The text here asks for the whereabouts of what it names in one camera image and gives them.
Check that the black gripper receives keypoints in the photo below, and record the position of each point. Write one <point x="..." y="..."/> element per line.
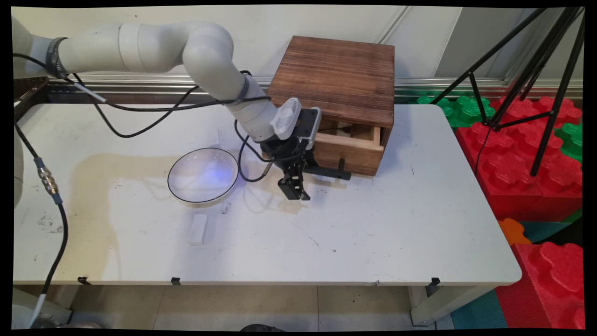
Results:
<point x="285" y="154"/>

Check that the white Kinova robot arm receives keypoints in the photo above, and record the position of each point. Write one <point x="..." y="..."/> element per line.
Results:
<point x="205" y="51"/>

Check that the white plate black rim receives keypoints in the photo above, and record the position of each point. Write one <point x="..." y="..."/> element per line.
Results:
<point x="203" y="175"/>

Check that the dark wooden drawer cabinet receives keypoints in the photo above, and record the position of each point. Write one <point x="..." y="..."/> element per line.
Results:
<point x="340" y="77"/>

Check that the large white rectangular block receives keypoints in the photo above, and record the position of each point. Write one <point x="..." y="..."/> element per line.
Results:
<point x="198" y="229"/>

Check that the green foam block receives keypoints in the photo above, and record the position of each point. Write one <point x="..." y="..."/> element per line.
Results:
<point x="464" y="111"/>
<point x="571" y="140"/>

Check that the white table leg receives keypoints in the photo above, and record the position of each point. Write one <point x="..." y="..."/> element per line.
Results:
<point x="433" y="305"/>

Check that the large red foam block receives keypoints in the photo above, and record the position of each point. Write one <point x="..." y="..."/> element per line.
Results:
<point x="508" y="158"/>

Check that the orange foam piece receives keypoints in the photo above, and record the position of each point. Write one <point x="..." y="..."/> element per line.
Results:
<point x="513" y="231"/>

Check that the teal foam mat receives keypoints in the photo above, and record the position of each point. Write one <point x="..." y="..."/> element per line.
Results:
<point x="478" y="310"/>

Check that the silver framed wrist camera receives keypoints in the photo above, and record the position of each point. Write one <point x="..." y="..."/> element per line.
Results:
<point x="308" y="123"/>

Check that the white ribbed wrist mount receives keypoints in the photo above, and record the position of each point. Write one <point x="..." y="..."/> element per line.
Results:
<point x="285" y="119"/>

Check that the aluminium wall rail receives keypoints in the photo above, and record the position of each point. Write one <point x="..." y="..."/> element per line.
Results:
<point x="419" y="88"/>

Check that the black camera tripod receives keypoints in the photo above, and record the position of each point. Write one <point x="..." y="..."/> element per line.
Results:
<point x="495" y="122"/>

